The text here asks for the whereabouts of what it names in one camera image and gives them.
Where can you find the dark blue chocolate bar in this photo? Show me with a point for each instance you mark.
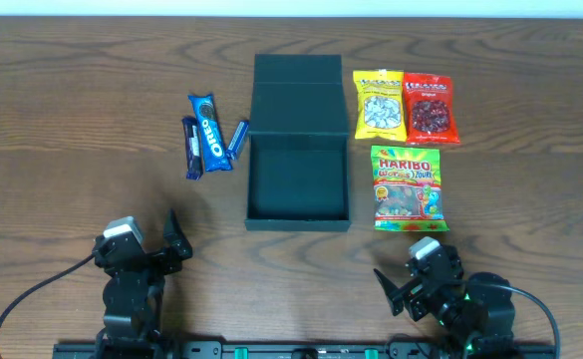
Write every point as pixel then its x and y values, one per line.
pixel 192 148

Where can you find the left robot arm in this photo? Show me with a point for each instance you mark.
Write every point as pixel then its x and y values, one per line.
pixel 133 296

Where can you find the blue Oreo cookie pack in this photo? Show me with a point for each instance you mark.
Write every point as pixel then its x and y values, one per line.
pixel 213 148

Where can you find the yellow Hacks candy bag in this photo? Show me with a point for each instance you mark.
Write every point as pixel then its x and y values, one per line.
pixel 380 105

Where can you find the red Hacks candy bag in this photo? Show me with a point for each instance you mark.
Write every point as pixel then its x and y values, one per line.
pixel 428 99

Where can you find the Haribo worms gummy bag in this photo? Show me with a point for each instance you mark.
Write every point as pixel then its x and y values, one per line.
pixel 407 189

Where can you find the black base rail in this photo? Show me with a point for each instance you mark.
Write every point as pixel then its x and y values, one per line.
pixel 400 349

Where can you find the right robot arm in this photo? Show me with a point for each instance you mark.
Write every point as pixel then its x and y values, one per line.
pixel 477 312

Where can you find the blue Eclipse mint tin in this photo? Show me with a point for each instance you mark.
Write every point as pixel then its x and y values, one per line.
pixel 238 140

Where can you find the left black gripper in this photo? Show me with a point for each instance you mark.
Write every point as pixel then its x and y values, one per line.
pixel 156 256

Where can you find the dark green open box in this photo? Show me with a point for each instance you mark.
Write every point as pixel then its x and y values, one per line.
pixel 298 133

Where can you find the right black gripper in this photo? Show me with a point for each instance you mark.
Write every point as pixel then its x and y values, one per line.
pixel 410 290

